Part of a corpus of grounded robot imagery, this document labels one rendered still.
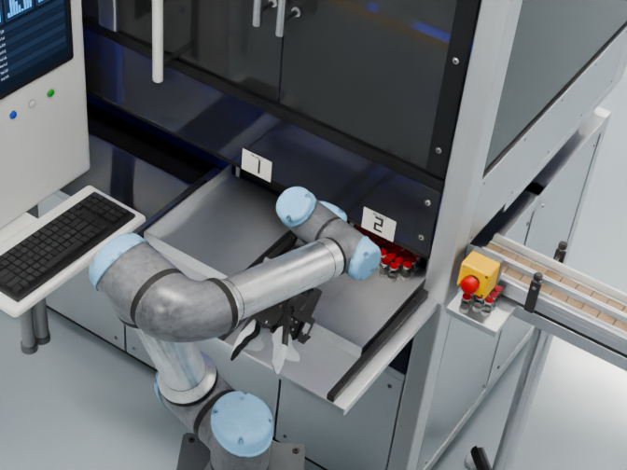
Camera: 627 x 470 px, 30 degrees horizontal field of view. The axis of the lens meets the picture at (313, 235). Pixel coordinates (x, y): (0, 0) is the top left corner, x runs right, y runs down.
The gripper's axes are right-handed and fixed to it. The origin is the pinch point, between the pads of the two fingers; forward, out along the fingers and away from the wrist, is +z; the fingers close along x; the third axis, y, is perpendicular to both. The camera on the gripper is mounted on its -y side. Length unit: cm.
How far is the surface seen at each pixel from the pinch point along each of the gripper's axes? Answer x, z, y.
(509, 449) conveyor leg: 20, -17, 103
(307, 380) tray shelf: 11.0, -4.9, 23.5
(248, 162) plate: 49, -49, 11
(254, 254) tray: 43, -29, 19
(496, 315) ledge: 1, -38, 58
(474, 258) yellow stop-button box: -1, -45, 43
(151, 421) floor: 116, 13, 62
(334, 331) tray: 16.8, -18.0, 29.6
